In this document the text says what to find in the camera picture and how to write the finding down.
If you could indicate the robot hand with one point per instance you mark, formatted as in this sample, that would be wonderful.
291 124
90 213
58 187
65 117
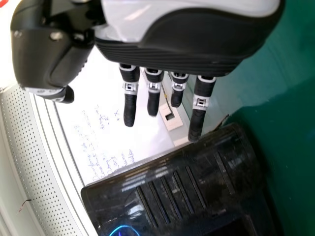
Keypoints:
187 37

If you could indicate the white socket strip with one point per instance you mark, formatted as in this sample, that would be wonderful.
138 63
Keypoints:
171 118

